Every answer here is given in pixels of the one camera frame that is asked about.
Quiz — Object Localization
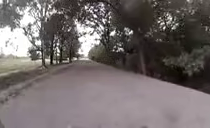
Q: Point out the grey asphalt road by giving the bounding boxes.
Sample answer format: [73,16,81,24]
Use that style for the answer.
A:
[0,59,210,128]

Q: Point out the row of roadside trees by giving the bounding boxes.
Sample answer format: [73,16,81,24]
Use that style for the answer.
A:
[0,0,84,69]

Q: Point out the dense trees and bushes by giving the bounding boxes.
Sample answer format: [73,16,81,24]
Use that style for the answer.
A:
[77,0,210,97]

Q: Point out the dirt verge strip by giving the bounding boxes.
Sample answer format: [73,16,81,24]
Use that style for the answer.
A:
[0,61,76,108]

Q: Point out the pale grass field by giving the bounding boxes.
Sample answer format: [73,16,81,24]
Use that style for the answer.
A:
[0,56,52,80]

